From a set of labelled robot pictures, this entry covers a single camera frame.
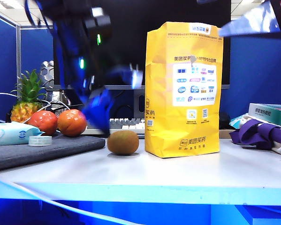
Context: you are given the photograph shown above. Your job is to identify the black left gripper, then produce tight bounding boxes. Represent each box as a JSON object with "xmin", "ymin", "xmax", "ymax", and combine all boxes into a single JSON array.
[{"xmin": 51, "ymin": 22, "xmax": 144, "ymax": 138}]

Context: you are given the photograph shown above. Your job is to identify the brown kiwifruit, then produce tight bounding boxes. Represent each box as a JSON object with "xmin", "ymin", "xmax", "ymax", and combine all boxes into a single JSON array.
[{"xmin": 106, "ymin": 130, "xmax": 140, "ymax": 156}]

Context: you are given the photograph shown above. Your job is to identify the yellow printed paper bag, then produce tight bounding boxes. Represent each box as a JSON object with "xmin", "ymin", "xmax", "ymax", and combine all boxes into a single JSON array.
[{"xmin": 144, "ymin": 21, "xmax": 225, "ymax": 159}]

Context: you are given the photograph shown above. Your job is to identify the grey monitor stand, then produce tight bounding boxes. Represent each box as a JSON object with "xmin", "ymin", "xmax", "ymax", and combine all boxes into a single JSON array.
[{"xmin": 133, "ymin": 89, "xmax": 146, "ymax": 119}]

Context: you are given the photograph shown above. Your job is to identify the grey white keyboard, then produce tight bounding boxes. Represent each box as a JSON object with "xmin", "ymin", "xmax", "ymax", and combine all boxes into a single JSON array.
[{"xmin": 83, "ymin": 117, "xmax": 146, "ymax": 136}]

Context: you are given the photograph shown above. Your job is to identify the red orange tomato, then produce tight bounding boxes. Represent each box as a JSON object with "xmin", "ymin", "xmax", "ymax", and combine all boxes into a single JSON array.
[
  {"xmin": 57, "ymin": 109, "xmax": 88, "ymax": 137},
  {"xmin": 27, "ymin": 110, "xmax": 59, "ymax": 136}
]

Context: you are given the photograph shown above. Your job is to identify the black computer monitor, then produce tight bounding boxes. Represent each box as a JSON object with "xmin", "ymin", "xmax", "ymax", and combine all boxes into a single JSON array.
[{"xmin": 53, "ymin": 0, "xmax": 232, "ymax": 90}]

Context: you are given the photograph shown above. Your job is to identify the dark grey desk mat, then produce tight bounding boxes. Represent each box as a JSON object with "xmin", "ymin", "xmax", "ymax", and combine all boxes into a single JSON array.
[{"xmin": 0, "ymin": 134, "xmax": 106, "ymax": 173}]

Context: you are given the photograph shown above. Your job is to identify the clear tape roll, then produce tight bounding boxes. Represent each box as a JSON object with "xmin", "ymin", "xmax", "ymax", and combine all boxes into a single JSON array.
[{"xmin": 28, "ymin": 135, "xmax": 53, "ymax": 147}]

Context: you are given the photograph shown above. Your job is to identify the small pineapple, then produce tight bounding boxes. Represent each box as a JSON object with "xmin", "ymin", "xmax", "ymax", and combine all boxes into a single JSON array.
[{"xmin": 10, "ymin": 69, "xmax": 48, "ymax": 124}]

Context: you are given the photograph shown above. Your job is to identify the teal medicine box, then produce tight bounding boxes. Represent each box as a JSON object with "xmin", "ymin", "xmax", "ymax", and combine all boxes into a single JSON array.
[{"xmin": 248, "ymin": 102, "xmax": 281, "ymax": 127}]

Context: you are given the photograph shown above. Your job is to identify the white blue tissue pack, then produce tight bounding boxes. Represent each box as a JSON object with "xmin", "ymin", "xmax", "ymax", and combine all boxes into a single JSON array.
[{"xmin": 229, "ymin": 113, "xmax": 251, "ymax": 129}]

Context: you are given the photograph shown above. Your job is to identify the purple cloth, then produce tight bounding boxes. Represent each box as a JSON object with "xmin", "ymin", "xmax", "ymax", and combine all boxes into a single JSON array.
[{"xmin": 229, "ymin": 119, "xmax": 281, "ymax": 151}]

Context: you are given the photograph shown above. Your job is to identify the blue white wet wipes pack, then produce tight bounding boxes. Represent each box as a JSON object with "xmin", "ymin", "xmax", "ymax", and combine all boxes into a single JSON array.
[{"xmin": 0, "ymin": 121, "xmax": 45, "ymax": 147}]

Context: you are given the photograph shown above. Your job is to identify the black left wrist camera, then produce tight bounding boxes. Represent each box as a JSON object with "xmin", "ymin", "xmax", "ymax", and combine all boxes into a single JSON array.
[{"xmin": 83, "ymin": 7, "xmax": 113, "ymax": 46}]

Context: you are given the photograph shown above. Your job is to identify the grey partition post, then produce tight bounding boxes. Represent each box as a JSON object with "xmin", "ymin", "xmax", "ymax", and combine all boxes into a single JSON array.
[{"xmin": 15, "ymin": 24, "xmax": 23, "ymax": 99}]

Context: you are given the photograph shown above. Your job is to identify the thin white cable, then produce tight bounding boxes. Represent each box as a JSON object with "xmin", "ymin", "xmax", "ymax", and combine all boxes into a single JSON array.
[{"xmin": 0, "ymin": 92, "xmax": 72, "ymax": 124}]

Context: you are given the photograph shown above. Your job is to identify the thick white cable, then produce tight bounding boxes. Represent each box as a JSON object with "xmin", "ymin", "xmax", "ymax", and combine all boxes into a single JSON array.
[{"xmin": 0, "ymin": 175, "xmax": 141, "ymax": 225}]

